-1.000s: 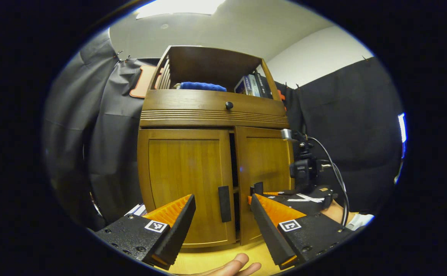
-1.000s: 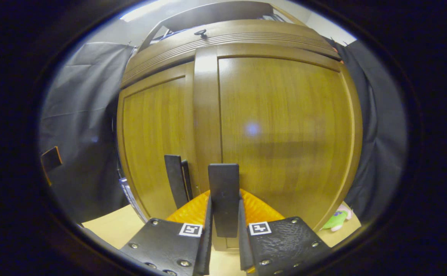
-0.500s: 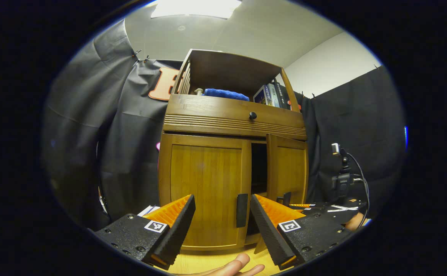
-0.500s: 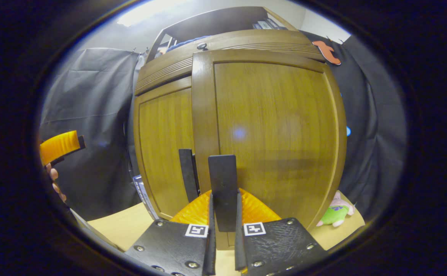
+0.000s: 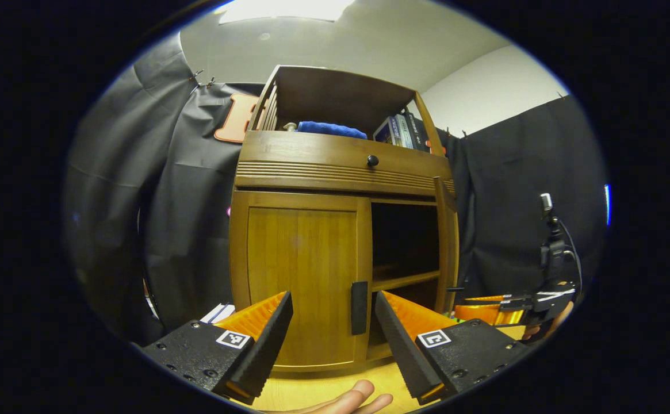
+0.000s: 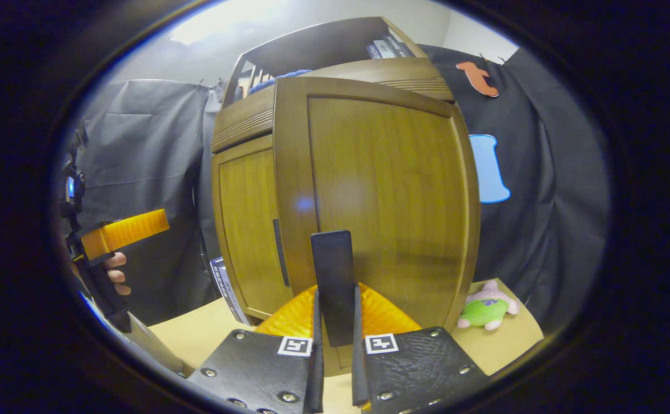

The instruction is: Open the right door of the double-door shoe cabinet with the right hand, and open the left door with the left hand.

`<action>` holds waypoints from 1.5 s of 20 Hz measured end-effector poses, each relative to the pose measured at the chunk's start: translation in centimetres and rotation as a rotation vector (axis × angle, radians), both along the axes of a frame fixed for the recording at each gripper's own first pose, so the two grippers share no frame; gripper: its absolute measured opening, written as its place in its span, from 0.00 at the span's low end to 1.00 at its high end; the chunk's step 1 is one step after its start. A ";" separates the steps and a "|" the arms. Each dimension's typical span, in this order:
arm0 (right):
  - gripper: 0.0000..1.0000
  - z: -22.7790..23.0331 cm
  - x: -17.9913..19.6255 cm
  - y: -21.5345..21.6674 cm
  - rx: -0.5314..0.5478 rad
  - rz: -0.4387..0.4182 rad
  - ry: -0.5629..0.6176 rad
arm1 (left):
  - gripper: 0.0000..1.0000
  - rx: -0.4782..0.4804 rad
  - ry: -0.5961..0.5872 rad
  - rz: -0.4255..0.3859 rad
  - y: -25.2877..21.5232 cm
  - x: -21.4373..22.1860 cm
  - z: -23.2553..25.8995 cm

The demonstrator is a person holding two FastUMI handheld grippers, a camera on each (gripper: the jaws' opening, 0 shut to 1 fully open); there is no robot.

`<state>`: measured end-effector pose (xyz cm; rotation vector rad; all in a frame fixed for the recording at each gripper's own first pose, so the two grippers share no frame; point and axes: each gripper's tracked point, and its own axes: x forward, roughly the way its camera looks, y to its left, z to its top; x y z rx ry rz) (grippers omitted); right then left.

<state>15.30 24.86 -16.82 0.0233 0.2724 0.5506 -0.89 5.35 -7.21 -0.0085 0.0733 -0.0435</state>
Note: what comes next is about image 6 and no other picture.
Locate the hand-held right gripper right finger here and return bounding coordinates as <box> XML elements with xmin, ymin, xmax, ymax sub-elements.
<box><xmin>351</xmin><ymin>283</ymin><xmax>492</xmax><ymax>413</ymax></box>

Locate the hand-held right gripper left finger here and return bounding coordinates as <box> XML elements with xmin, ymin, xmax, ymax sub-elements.
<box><xmin>187</xmin><ymin>285</ymin><xmax>325</xmax><ymax>414</ymax></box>

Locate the wooden double-door shoe cabinet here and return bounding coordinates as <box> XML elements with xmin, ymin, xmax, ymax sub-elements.
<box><xmin>211</xmin><ymin>16</ymin><xmax>456</xmax><ymax>323</ymax></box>

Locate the dark printed box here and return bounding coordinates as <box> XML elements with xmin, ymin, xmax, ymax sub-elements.
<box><xmin>210</xmin><ymin>257</ymin><xmax>250</xmax><ymax>327</ymax></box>

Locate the green pink plush toy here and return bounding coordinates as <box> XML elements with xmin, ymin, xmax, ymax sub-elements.
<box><xmin>457</xmin><ymin>280</ymin><xmax>521</xmax><ymax>331</ymax></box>

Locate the blue towel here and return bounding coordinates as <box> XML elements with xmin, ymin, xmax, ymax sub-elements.
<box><xmin>248</xmin><ymin>70</ymin><xmax>312</xmax><ymax>94</ymax></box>

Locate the black backdrop cloth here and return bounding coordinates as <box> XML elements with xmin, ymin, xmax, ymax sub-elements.
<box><xmin>62</xmin><ymin>45</ymin><xmax>610</xmax><ymax>334</ymax></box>

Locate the grey spine book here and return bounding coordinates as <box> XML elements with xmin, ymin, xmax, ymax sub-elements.
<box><xmin>367</xmin><ymin>40</ymin><xmax>397</xmax><ymax>59</ymax></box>

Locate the black door handle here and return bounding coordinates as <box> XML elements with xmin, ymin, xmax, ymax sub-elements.
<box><xmin>272</xmin><ymin>218</ymin><xmax>290</xmax><ymax>287</ymax></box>
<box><xmin>311</xmin><ymin>230</ymin><xmax>356</xmax><ymax>348</ymax></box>

